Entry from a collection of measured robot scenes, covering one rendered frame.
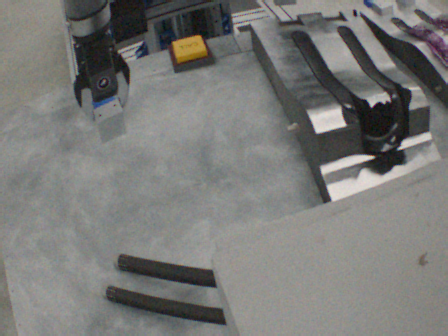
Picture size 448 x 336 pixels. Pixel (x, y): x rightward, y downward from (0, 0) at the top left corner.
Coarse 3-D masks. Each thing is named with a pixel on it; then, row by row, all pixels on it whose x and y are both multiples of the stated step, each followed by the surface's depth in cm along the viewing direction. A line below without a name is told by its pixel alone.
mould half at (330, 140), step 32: (256, 32) 136; (288, 32) 135; (320, 32) 135; (288, 64) 130; (352, 64) 129; (384, 64) 129; (288, 96) 126; (320, 96) 118; (384, 96) 116; (416, 96) 116; (320, 128) 113; (352, 128) 113; (416, 128) 117; (320, 160) 116; (352, 160) 117; (384, 160) 116; (416, 160) 116; (320, 192) 121; (352, 192) 113
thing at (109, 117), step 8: (96, 104) 120; (104, 104) 119; (112, 104) 117; (96, 112) 116; (104, 112) 116; (112, 112) 116; (120, 112) 116; (96, 120) 115; (104, 120) 115; (112, 120) 116; (120, 120) 117; (104, 128) 116; (112, 128) 117; (120, 128) 118; (104, 136) 118; (112, 136) 119
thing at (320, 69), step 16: (304, 32) 135; (352, 32) 135; (304, 48) 133; (352, 48) 133; (320, 64) 130; (368, 64) 130; (320, 80) 127; (336, 80) 125; (384, 80) 123; (336, 96) 117; (352, 96) 118; (400, 96) 118; (352, 112) 112; (368, 112) 114; (384, 112) 113; (400, 112) 119; (368, 128) 117; (384, 128) 117; (400, 128) 118; (368, 144) 115; (384, 144) 113
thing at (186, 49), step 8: (184, 40) 144; (192, 40) 144; (200, 40) 144; (176, 48) 143; (184, 48) 143; (192, 48) 142; (200, 48) 142; (176, 56) 142; (184, 56) 141; (192, 56) 142; (200, 56) 142
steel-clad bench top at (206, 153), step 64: (128, 64) 147; (256, 64) 142; (0, 128) 141; (64, 128) 138; (128, 128) 135; (192, 128) 133; (256, 128) 131; (0, 192) 128; (64, 192) 127; (128, 192) 125; (192, 192) 124; (256, 192) 123; (64, 256) 117; (192, 256) 116; (64, 320) 108; (128, 320) 108
